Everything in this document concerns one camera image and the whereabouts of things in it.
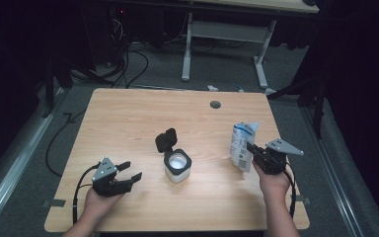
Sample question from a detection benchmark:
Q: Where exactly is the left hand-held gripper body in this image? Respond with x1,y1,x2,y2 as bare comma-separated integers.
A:
90,156,135,198

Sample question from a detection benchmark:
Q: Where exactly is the bundle of black floor cables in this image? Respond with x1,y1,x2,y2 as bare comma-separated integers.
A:
107,13,150,89

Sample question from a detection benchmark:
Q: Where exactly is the person's right hand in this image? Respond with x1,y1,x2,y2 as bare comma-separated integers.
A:
252,160,294,199

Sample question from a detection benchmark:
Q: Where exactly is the metal floor rail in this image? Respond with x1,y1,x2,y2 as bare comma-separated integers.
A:
300,104,365,237
0,88,64,229

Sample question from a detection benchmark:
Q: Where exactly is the white blue refill bag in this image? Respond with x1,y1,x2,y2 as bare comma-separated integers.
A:
228,120,262,173

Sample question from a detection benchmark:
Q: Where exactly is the clear glass jar black lid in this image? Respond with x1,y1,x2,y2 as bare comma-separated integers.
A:
154,127,193,185

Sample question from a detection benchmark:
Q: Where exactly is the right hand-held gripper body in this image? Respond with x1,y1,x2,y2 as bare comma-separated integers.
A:
252,137,305,176

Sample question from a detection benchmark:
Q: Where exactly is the black metal stand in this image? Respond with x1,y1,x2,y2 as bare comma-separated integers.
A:
41,58,56,119
265,74,328,140

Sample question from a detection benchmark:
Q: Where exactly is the person's left hand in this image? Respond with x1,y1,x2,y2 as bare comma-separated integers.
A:
83,188,126,223

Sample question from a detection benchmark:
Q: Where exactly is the long black floor cable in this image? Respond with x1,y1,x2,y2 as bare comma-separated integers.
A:
44,109,87,178

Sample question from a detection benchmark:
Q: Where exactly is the white-framed wooden desk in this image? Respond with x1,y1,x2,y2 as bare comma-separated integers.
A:
181,0,320,92

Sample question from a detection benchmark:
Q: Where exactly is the right hand-held gripper black cable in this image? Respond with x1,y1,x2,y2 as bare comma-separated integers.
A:
283,162,298,219

